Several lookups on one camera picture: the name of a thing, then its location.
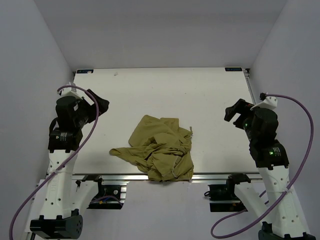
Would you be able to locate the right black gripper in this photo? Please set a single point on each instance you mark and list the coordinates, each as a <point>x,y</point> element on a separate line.
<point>242,107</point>

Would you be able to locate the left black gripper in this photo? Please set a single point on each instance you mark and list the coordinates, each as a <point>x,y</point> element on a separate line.
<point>92,108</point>

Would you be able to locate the olive green hooded jacket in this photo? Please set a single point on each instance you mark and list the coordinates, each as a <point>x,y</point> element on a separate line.
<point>160,148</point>

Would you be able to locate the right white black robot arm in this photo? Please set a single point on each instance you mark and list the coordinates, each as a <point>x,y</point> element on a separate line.
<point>279,218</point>

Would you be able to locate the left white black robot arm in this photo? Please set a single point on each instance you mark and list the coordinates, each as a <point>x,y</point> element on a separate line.
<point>61,216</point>

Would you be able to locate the left blue table label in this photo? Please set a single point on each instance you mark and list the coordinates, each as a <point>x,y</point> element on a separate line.
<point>84,71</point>

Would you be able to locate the blue table label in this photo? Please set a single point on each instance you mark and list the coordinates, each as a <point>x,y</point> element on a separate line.
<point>233,69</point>
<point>84,71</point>

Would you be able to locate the right blue table label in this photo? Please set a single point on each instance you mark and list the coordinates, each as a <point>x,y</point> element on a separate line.
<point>233,69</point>

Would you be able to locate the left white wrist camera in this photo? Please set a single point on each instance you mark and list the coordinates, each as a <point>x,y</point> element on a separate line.
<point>68,92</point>

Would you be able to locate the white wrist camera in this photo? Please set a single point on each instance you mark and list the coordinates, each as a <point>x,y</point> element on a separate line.
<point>267,102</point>
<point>68,92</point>

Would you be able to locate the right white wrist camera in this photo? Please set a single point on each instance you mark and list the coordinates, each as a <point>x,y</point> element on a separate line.
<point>267,102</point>

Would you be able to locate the aluminium table front rail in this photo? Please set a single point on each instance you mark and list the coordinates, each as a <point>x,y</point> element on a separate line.
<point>144,177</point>

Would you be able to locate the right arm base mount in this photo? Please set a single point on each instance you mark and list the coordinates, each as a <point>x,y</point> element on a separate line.
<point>222,197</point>

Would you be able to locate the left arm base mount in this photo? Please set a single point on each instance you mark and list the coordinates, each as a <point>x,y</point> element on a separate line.
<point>111,195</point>

